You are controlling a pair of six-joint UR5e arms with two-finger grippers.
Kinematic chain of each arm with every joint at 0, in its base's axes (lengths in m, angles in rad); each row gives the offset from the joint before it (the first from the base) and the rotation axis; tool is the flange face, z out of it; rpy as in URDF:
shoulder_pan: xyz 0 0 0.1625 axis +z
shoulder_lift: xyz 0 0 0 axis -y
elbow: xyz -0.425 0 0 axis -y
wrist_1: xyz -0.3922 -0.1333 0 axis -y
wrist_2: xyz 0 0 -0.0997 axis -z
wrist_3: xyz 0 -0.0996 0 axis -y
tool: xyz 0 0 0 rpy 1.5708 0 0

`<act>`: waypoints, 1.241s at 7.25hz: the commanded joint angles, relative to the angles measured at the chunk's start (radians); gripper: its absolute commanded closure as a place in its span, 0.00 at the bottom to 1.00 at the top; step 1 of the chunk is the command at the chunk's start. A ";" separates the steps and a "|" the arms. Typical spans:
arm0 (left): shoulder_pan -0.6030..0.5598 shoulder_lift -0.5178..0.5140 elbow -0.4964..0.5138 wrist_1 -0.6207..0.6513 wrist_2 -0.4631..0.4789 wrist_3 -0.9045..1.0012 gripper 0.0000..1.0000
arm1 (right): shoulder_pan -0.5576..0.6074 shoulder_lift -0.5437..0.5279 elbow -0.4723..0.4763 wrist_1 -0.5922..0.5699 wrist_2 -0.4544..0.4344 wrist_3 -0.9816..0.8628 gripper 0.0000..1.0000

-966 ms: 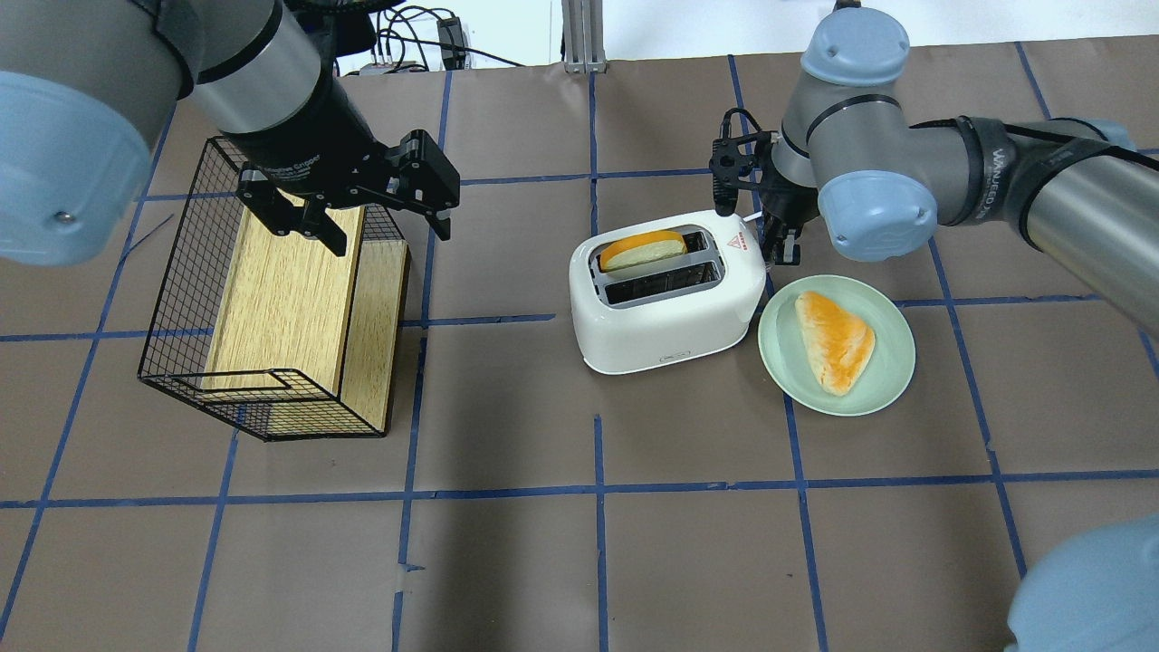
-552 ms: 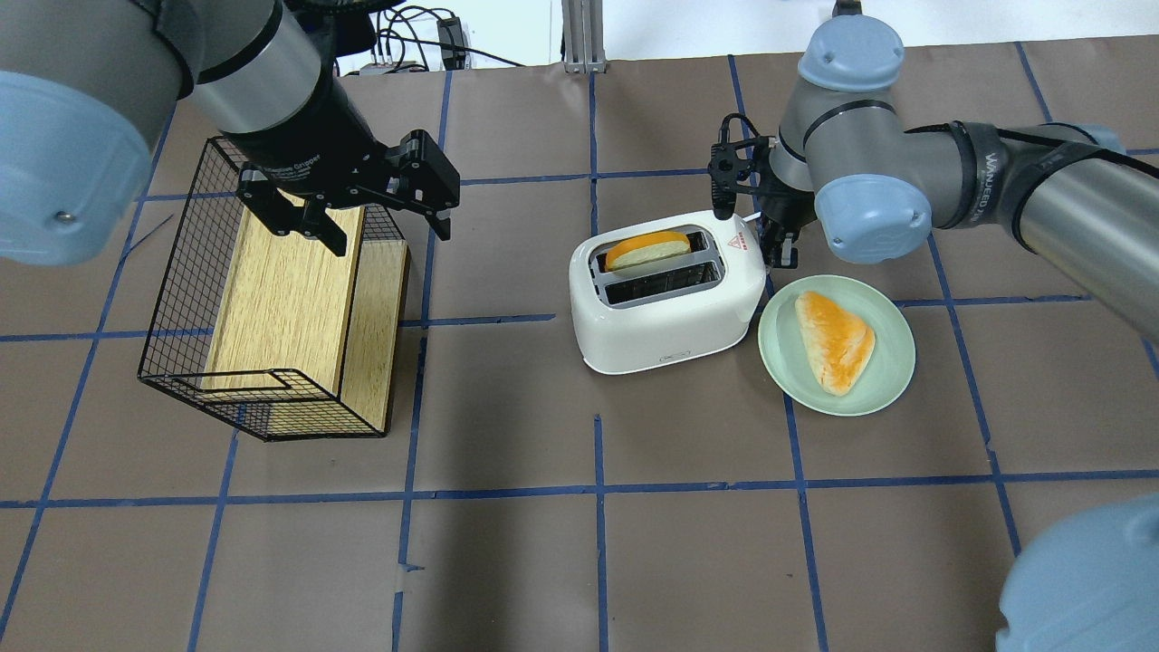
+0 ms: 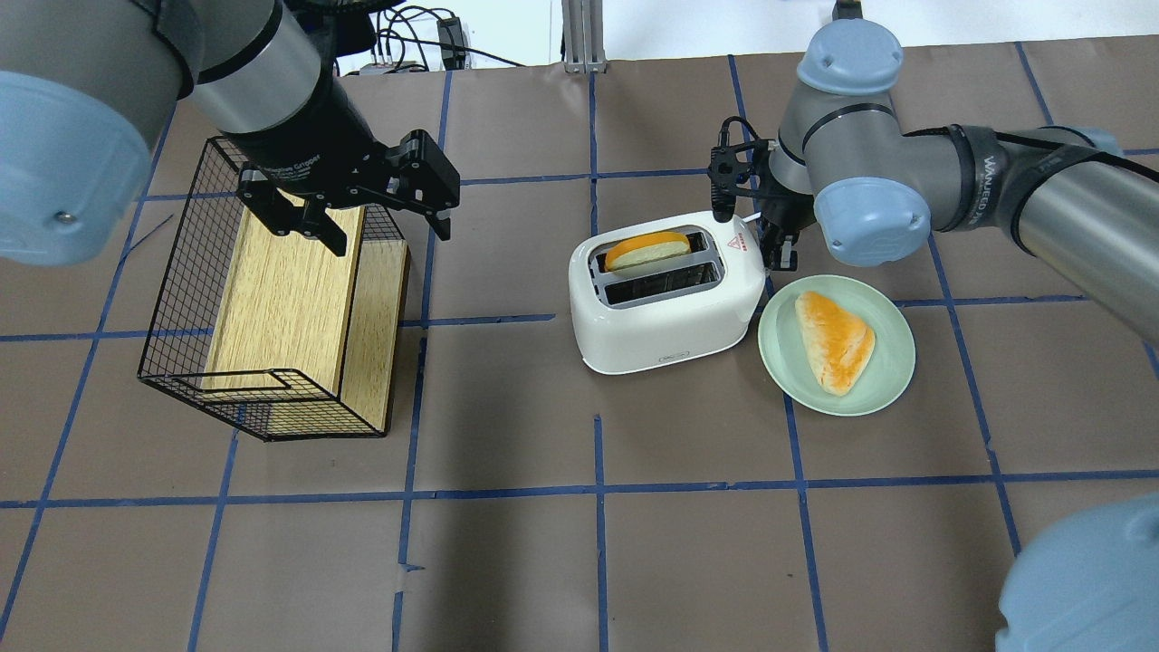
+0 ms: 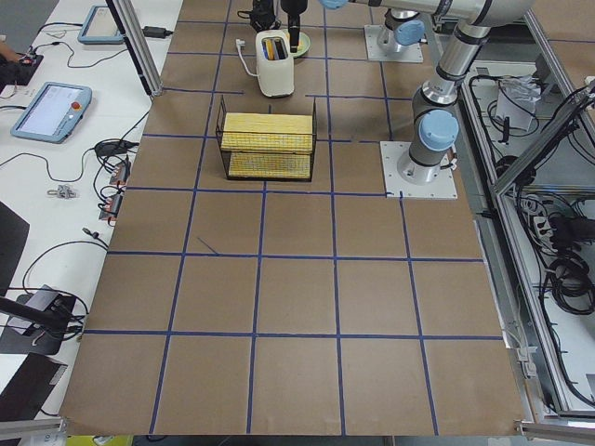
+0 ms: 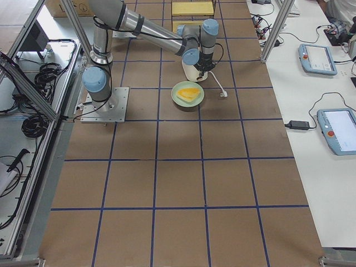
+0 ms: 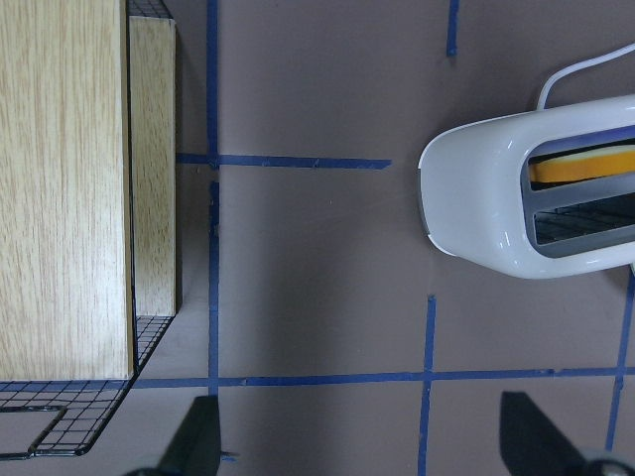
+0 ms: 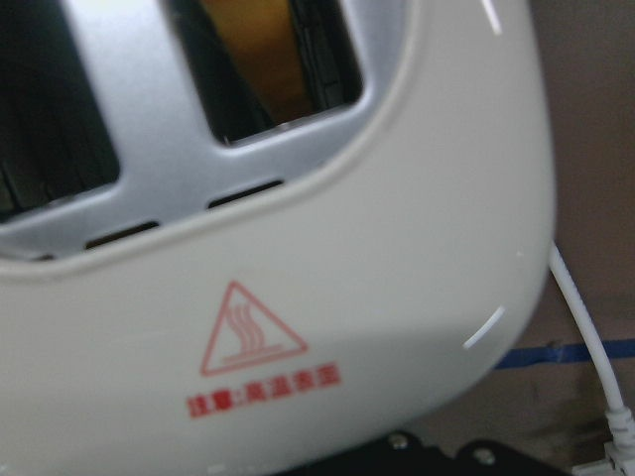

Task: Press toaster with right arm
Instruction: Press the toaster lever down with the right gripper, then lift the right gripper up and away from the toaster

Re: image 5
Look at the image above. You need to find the aluminium frame post left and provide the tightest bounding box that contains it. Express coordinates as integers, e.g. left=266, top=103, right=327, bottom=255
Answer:
left=61, top=0, right=92, bottom=58

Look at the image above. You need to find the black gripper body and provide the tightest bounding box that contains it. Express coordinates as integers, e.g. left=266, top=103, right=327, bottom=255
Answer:
left=194, top=52, right=216, bottom=72

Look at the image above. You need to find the wooden shelf board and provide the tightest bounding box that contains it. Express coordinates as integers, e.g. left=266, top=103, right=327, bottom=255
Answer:
left=171, top=1, right=215, bottom=16
left=172, top=21, right=203, bottom=33

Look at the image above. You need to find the white toaster power cable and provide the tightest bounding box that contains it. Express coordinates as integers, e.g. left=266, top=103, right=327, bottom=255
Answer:
left=209, top=71, right=229, bottom=99

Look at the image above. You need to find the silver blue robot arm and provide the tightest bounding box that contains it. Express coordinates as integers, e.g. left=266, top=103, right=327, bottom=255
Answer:
left=88, top=1, right=219, bottom=81

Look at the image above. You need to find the wooden shelf board lower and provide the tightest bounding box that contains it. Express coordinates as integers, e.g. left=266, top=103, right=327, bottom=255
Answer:
left=172, top=21, right=203, bottom=33

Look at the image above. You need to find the yellow toast on plate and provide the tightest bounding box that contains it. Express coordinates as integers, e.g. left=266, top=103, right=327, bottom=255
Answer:
left=176, top=87, right=201, bottom=103

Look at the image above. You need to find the blue teach pendant far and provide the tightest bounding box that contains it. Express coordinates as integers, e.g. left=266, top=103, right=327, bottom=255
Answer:
left=298, top=43, right=338, bottom=76

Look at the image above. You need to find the aluminium frame post right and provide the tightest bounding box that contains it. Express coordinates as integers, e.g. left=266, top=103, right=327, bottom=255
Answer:
left=260, top=0, right=294, bottom=63

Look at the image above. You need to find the blue teach pendant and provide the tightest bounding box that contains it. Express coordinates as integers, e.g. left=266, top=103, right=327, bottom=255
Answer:
left=317, top=108, right=355, bottom=156
left=298, top=43, right=338, bottom=76

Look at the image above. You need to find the black monitor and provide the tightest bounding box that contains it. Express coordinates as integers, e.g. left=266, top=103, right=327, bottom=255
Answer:
left=19, top=20, right=49, bottom=58

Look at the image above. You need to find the black cable coil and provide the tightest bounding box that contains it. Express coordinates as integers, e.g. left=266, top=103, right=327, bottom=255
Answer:
left=34, top=62, right=70, bottom=91

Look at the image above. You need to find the light green plate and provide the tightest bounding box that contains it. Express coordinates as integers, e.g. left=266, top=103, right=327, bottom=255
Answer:
left=171, top=81, right=205, bottom=107

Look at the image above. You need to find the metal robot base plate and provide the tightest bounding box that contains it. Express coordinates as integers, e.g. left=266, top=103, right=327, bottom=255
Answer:
left=80, top=87, right=130, bottom=123

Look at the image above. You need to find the cardboard box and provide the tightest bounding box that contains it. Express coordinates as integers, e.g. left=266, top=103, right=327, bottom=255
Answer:
left=45, top=0, right=94, bottom=18

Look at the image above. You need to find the black power adapter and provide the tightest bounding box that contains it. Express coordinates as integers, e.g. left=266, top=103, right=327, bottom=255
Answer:
left=284, top=120, right=310, bottom=131

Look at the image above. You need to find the aluminium frame post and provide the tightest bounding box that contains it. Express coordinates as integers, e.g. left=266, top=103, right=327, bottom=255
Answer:
left=260, top=0, right=294, bottom=63
left=61, top=0, right=92, bottom=58

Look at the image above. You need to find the blue teach pendant near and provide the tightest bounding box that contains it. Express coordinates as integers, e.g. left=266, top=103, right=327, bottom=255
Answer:
left=317, top=108, right=355, bottom=156

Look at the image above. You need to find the wooden shelf board upper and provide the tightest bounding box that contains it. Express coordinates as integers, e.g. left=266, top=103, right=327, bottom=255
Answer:
left=171, top=1, right=215, bottom=16

